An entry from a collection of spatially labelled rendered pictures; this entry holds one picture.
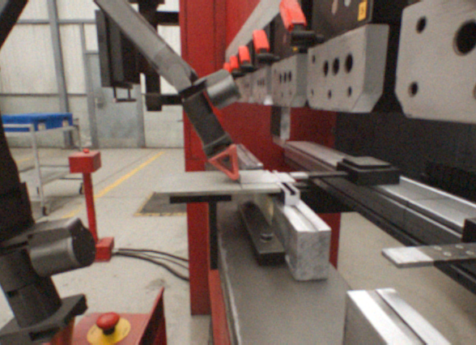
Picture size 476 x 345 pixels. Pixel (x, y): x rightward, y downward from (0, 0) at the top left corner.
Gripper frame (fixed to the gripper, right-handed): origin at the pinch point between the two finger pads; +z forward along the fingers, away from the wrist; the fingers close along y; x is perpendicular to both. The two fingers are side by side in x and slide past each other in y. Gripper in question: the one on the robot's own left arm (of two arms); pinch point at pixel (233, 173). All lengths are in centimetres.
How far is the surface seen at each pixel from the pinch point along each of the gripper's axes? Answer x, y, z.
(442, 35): -16, -53, -15
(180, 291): 66, 111, 80
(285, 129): -14.6, -3.7, -3.9
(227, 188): 2.5, -6.6, 0.6
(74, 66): 209, 744, -213
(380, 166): -31.6, -2.3, 15.4
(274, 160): -21, 87, 27
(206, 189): 6.7, -6.7, -1.6
